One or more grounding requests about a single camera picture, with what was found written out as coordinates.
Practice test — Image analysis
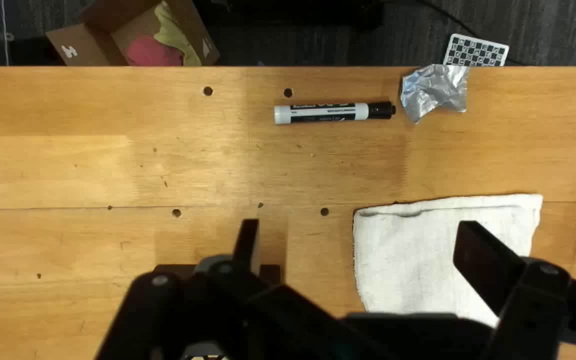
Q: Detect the small crumpled foil piece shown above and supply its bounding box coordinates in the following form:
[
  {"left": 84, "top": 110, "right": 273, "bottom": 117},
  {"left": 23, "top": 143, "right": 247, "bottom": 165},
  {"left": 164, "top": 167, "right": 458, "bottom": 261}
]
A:
[{"left": 398, "top": 62, "right": 472, "bottom": 125}]

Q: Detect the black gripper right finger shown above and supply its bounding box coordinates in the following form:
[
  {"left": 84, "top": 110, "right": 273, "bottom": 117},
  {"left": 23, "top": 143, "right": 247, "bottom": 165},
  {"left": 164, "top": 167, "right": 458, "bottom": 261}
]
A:
[{"left": 452, "top": 220, "right": 576, "bottom": 360}]

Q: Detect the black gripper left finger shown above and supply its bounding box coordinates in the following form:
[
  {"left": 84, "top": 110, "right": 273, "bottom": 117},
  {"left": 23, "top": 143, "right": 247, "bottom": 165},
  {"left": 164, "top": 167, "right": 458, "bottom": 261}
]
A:
[{"left": 95, "top": 217, "right": 385, "bottom": 360}]

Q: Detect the cardboard box with pink cloth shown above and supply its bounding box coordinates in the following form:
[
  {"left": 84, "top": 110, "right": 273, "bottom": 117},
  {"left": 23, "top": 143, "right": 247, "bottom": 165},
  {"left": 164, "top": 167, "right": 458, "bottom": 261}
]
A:
[{"left": 45, "top": 0, "right": 222, "bottom": 67}]

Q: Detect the white towel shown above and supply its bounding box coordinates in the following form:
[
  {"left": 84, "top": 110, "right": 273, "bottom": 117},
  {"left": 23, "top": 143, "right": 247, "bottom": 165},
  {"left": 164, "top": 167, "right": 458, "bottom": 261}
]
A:
[{"left": 352, "top": 191, "right": 545, "bottom": 327}]

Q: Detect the white perforated plate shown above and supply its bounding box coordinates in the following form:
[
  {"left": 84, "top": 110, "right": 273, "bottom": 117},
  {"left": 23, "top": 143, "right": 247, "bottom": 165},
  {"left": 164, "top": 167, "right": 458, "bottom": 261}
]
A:
[{"left": 442, "top": 30, "right": 512, "bottom": 67}]

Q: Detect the black and white marker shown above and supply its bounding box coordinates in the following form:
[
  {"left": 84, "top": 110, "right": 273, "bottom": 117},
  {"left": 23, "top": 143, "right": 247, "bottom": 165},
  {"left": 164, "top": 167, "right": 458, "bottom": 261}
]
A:
[{"left": 273, "top": 100, "right": 398, "bottom": 125}]

